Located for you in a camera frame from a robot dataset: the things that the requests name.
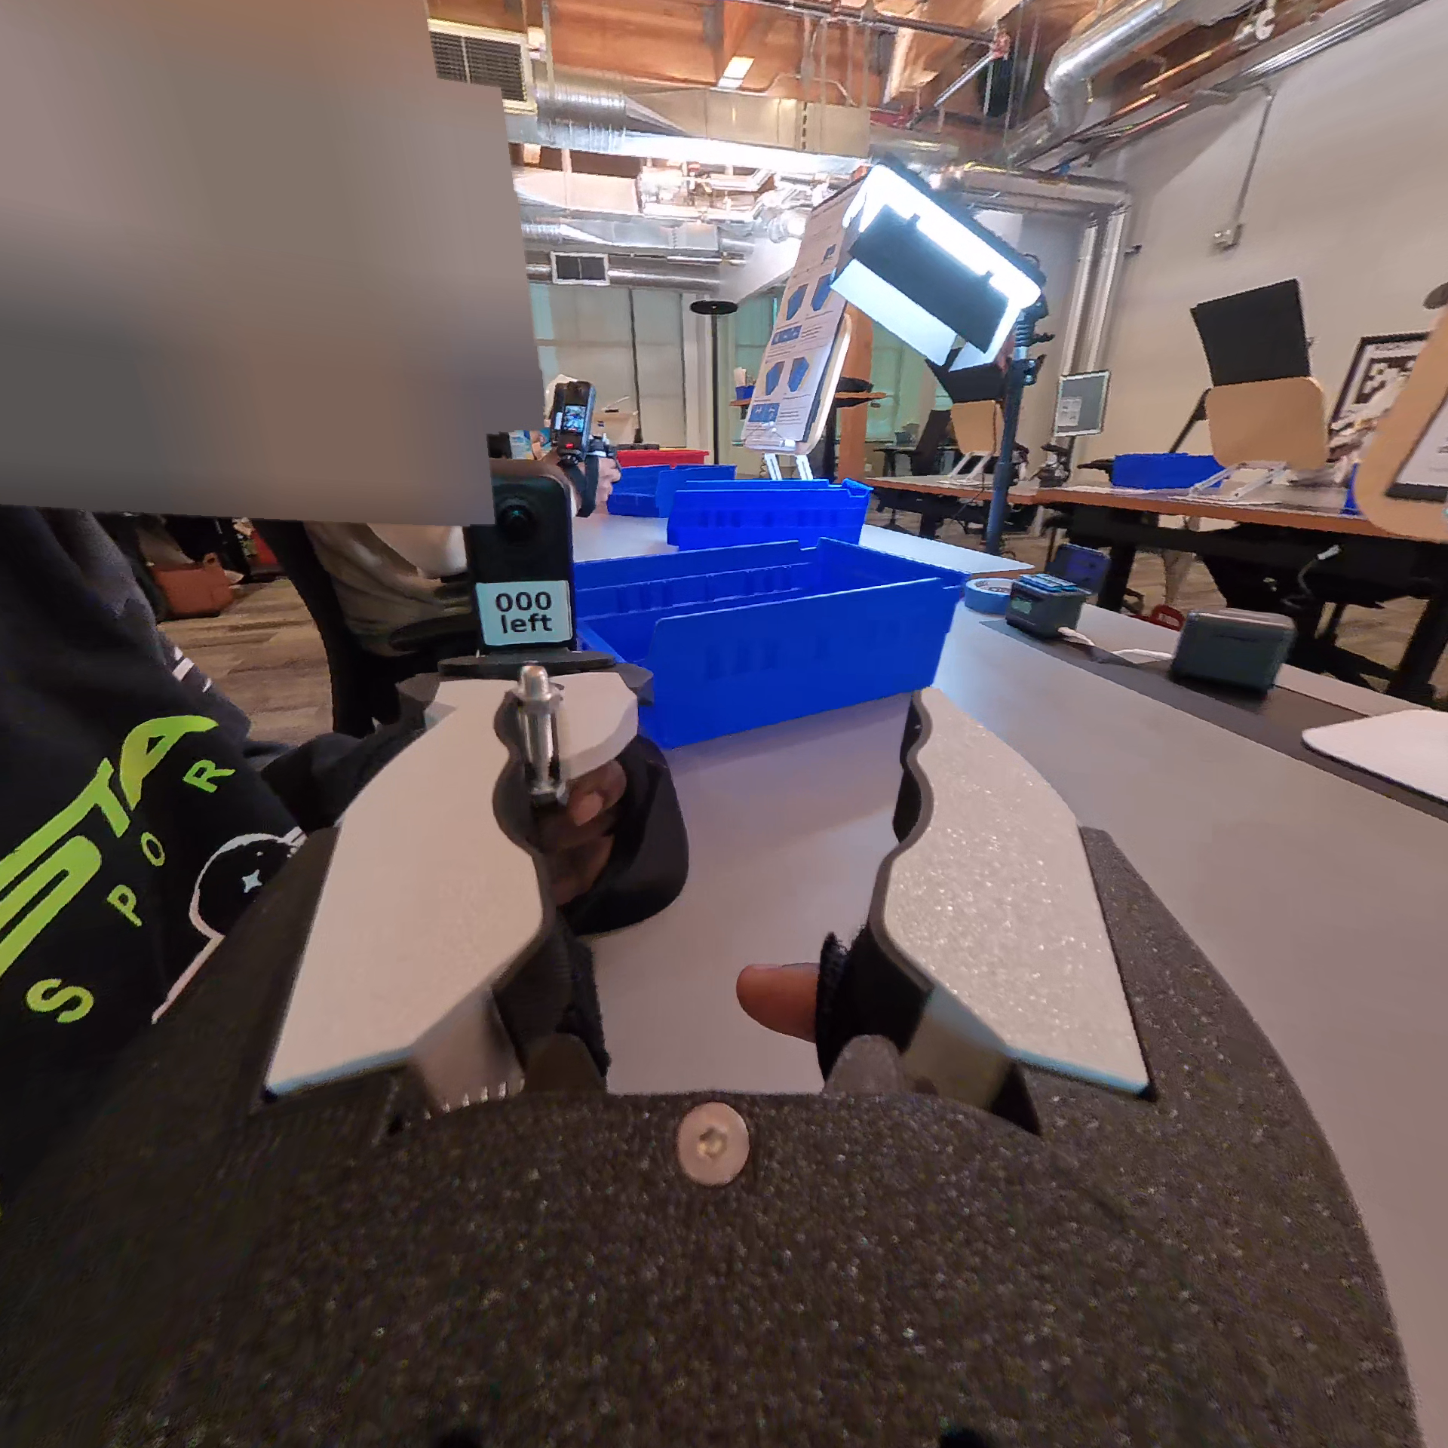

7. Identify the black floor lamp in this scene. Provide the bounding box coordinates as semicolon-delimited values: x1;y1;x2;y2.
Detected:
691;296;743;467

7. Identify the studio light on stand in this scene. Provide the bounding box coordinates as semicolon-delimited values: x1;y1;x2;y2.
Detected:
832;158;1056;555

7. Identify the black printed shirt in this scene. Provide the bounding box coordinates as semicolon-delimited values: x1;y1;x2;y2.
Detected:
0;510;431;1189

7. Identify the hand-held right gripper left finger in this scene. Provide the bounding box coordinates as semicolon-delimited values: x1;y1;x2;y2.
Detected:
267;720;608;1110

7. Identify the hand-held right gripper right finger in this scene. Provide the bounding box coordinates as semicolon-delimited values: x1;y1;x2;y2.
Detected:
815;691;1155;1110

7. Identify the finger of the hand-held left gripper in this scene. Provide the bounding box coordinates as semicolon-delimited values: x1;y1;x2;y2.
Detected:
425;672;644;784

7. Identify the long thin silver bolt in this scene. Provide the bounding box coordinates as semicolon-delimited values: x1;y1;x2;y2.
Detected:
519;663;567;806

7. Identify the person's left hand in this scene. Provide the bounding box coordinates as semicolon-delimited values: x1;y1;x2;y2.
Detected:
510;763;632;908

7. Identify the instruction sign board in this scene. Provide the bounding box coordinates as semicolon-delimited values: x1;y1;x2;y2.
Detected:
1358;306;1448;544

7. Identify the person's left forearm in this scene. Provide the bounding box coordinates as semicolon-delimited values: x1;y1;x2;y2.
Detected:
260;713;436;829

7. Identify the grey tool case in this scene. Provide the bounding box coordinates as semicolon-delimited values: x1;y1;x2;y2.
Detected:
1170;608;1296;694

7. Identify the blue plastic bin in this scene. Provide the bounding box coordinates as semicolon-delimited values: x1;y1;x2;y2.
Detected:
663;475;872;551
570;539;972;753
605;463;736;518
1110;453;1225;493

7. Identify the roll-up banner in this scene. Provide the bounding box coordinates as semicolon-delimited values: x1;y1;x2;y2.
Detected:
741;193;862;453

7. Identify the white sign stand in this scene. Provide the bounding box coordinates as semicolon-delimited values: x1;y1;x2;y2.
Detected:
1306;708;1448;806

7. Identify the black and blue device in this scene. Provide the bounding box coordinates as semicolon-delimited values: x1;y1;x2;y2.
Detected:
1006;572;1093;639

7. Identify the silver air duct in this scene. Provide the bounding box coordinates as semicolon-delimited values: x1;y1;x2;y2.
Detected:
1041;0;1358;138

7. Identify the long wooden desk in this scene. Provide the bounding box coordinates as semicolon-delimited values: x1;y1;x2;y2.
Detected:
872;470;1448;684

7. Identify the black monitor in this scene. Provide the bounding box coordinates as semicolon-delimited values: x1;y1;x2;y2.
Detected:
1193;281;1313;386

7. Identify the black framed picture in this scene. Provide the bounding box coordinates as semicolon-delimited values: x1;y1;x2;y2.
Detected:
1330;332;1430;436

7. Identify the large air vent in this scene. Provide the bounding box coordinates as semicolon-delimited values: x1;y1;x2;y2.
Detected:
431;24;529;98

